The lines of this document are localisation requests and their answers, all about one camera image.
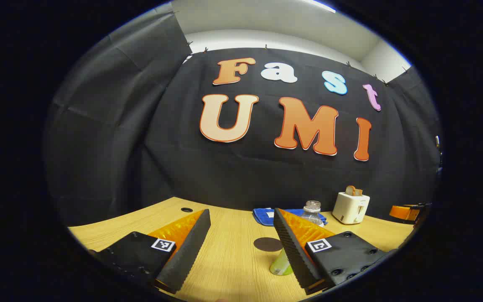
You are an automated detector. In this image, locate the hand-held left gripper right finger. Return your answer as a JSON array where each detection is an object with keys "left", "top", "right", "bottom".
[{"left": 273, "top": 208, "right": 397, "bottom": 295}]

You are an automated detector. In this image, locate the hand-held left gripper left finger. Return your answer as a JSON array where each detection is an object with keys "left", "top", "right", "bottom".
[{"left": 88, "top": 208, "right": 211, "bottom": 294}]

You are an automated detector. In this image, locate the dark round coaster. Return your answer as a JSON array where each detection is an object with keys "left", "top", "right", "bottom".
[{"left": 253, "top": 237, "right": 283, "bottom": 252}]

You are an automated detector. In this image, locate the clear water bottle green label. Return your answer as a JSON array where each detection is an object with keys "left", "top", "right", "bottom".
[{"left": 270, "top": 200, "right": 325, "bottom": 276}]

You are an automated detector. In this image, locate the blue folded towel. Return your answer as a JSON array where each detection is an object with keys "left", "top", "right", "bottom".
[{"left": 253, "top": 208, "right": 328, "bottom": 227}]

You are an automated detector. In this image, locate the white toaster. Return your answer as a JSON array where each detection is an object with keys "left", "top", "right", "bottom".
[{"left": 332, "top": 192, "right": 371, "bottom": 225}]

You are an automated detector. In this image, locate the black backdrop cloth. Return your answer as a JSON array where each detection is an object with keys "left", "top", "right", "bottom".
[{"left": 44, "top": 13, "right": 442, "bottom": 227}]

